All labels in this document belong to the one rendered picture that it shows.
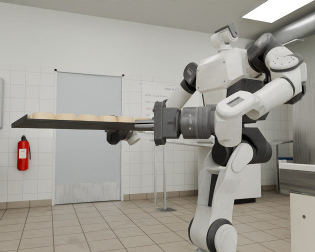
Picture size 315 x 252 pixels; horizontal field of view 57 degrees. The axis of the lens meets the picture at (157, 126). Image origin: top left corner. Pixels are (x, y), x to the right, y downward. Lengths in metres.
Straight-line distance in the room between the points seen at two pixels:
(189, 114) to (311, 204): 0.34
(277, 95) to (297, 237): 0.36
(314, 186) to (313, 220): 0.07
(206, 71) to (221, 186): 0.49
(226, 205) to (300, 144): 3.97
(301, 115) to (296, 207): 4.44
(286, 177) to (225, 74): 0.58
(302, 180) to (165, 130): 0.35
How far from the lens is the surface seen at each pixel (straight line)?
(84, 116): 0.79
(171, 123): 0.78
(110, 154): 4.83
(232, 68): 1.21
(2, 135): 4.74
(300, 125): 5.16
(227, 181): 1.21
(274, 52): 1.09
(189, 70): 1.48
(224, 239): 1.21
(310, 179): 0.72
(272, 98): 0.84
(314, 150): 4.99
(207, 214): 1.23
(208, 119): 0.76
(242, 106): 0.75
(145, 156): 4.95
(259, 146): 1.36
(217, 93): 1.25
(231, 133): 0.78
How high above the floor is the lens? 0.95
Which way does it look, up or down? 3 degrees up
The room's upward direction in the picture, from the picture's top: straight up
